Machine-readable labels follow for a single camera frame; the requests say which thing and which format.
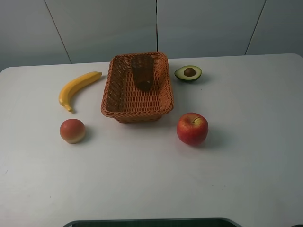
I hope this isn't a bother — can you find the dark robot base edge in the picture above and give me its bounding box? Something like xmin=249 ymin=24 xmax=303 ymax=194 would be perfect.
xmin=65 ymin=218 xmax=240 ymax=227

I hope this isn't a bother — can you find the grey translucent plastic cup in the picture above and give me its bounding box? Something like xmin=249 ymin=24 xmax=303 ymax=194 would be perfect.
xmin=131 ymin=54 xmax=154 ymax=92

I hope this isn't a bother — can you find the halved avocado with pit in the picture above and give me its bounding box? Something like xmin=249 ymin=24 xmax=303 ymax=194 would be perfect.
xmin=174 ymin=65 xmax=202 ymax=82

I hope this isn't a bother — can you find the yellow banana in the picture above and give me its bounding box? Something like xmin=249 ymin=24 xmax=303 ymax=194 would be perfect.
xmin=58 ymin=71 xmax=102 ymax=112

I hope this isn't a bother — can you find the red-orange peach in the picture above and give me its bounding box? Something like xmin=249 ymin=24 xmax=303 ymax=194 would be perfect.
xmin=60 ymin=119 xmax=86 ymax=144

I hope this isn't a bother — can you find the red apple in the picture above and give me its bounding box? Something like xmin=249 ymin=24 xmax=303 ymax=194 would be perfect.
xmin=177 ymin=112 xmax=209 ymax=146

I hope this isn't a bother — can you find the brown wicker basket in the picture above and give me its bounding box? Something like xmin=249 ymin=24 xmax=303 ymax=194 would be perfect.
xmin=101 ymin=52 xmax=174 ymax=123

